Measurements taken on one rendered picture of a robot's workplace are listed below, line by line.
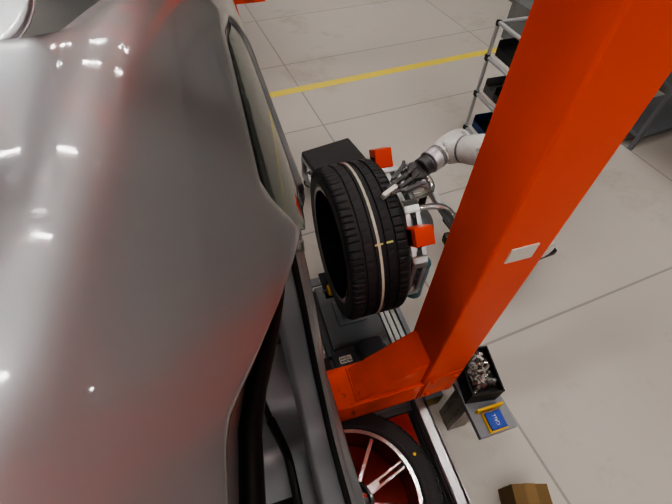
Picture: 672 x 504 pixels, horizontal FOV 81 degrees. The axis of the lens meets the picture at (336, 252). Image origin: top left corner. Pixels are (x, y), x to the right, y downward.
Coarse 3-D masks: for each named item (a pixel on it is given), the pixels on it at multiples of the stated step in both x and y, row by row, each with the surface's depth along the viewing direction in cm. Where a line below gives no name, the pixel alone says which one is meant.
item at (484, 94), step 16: (496, 32) 282; (512, 32) 266; (512, 48) 290; (496, 64) 289; (480, 80) 311; (496, 80) 313; (480, 96) 315; (496, 96) 304; (464, 128) 345; (480, 128) 332
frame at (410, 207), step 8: (384, 168) 159; (392, 168) 160; (400, 184) 156; (400, 192) 151; (408, 192) 151; (400, 200) 148; (408, 200) 148; (416, 200) 148; (408, 208) 147; (416, 208) 147; (408, 216) 147; (416, 216) 148; (408, 224) 147; (416, 224) 149; (424, 248) 150; (416, 256) 149; (424, 256) 150; (416, 264) 150; (424, 264) 152; (416, 272) 160; (424, 272) 156; (416, 280) 162; (416, 288) 165
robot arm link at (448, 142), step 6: (450, 132) 150; (456, 132) 148; (462, 132) 149; (468, 132) 151; (438, 138) 151; (444, 138) 147; (450, 138) 146; (456, 138) 144; (438, 144) 147; (444, 144) 146; (450, 144) 145; (456, 144) 143; (444, 150) 146; (450, 150) 145; (450, 156) 146; (450, 162) 149; (456, 162) 148
